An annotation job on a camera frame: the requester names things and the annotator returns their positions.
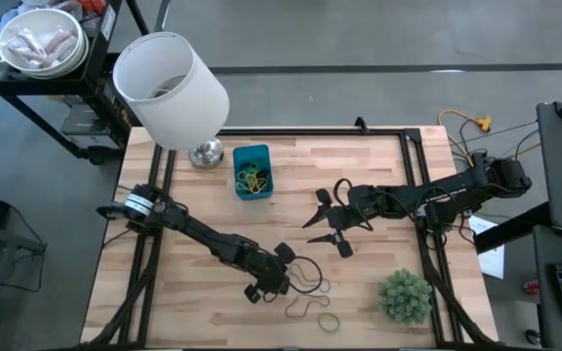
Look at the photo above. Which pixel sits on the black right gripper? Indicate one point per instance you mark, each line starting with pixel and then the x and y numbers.
pixel 344 217

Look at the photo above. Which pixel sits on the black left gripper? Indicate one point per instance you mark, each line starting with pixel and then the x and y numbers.
pixel 271 278

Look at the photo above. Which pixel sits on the thin dark brown rubber band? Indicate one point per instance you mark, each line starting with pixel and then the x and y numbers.
pixel 286 309

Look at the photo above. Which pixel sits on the wide black rubber band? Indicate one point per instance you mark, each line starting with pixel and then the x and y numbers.
pixel 261 174

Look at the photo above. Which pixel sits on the yellow rubber band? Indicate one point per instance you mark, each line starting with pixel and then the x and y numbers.
pixel 252 185

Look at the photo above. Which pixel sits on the green rubber band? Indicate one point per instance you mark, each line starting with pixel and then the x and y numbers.
pixel 318 323
pixel 244 170

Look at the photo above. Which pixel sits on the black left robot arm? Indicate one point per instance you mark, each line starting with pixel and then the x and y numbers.
pixel 203 234

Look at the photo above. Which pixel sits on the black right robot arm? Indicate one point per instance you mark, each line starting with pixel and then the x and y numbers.
pixel 456 192

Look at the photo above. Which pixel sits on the teal plastic bin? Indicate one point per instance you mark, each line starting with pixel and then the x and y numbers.
pixel 261 153

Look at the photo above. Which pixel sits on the green artificial plant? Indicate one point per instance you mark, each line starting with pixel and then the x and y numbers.
pixel 404 297

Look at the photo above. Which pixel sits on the black clamp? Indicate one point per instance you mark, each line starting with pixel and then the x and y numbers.
pixel 360 124

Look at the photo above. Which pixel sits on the white paper sheet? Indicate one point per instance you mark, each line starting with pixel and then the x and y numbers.
pixel 493 261

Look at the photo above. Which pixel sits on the white shade silver table lamp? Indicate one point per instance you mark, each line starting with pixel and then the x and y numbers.
pixel 178 97

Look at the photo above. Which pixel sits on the red can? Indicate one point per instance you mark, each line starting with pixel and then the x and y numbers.
pixel 531 287

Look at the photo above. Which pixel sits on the grey flat device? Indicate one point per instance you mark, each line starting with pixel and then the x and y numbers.
pixel 83 122

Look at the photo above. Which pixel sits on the black utility cart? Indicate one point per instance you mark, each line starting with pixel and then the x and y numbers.
pixel 98 58

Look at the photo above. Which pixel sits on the wrapped snack packet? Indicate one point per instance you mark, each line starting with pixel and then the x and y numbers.
pixel 59 39
pixel 27 49

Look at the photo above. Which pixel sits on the orange packet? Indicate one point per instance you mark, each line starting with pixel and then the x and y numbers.
pixel 91 5

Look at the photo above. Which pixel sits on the white bowl stack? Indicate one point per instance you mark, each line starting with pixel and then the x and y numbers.
pixel 27 17

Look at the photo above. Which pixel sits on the black table frame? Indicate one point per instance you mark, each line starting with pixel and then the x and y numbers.
pixel 310 132

